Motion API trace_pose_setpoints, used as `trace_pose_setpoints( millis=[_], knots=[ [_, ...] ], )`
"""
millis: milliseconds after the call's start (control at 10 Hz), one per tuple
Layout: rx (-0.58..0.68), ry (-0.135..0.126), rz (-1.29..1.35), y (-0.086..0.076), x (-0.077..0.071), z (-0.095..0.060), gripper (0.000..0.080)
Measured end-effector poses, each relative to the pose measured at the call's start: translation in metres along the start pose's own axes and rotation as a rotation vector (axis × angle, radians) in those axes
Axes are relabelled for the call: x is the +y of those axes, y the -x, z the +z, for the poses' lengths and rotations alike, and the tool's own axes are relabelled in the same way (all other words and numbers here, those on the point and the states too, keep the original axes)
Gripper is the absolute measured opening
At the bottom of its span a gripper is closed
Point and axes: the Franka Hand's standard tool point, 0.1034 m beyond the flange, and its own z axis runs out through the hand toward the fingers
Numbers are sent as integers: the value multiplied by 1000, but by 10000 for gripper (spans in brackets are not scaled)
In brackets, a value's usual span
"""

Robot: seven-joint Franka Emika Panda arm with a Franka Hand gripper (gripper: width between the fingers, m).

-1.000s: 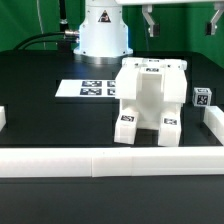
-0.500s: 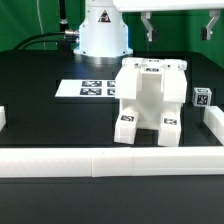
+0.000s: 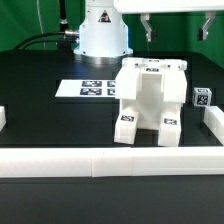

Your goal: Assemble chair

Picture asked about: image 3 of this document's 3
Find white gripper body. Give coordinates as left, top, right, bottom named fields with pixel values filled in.
left=113, top=0, right=224, bottom=14

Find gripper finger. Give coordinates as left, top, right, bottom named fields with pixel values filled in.
left=140, top=13, right=156, bottom=42
left=198, top=11, right=216, bottom=41

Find white chair seat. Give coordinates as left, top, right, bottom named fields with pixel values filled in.
left=118, top=76, right=183, bottom=130

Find white chair back frame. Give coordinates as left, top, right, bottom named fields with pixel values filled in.
left=115, top=57, right=187, bottom=103

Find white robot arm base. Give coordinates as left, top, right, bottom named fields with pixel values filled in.
left=74, top=0, right=133, bottom=65

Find white tagged cube right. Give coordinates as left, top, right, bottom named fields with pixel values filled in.
left=192, top=87, right=212, bottom=107

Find white right fence bar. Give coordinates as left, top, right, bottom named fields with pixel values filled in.
left=203, top=106, right=224, bottom=146

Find white fence bar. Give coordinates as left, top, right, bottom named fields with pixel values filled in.
left=203, top=106, right=224, bottom=146
left=0, top=147, right=224, bottom=178
left=0, top=106, right=6, bottom=132

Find white front fence bar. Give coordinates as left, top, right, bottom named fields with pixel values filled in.
left=0, top=147, right=224, bottom=178

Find white left fence bar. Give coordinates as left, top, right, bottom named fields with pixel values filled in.
left=0, top=106, right=6, bottom=132

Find black cables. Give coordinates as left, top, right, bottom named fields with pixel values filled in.
left=13, top=29, right=81, bottom=52

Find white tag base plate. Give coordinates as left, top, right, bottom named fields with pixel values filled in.
left=55, top=79, right=115, bottom=98

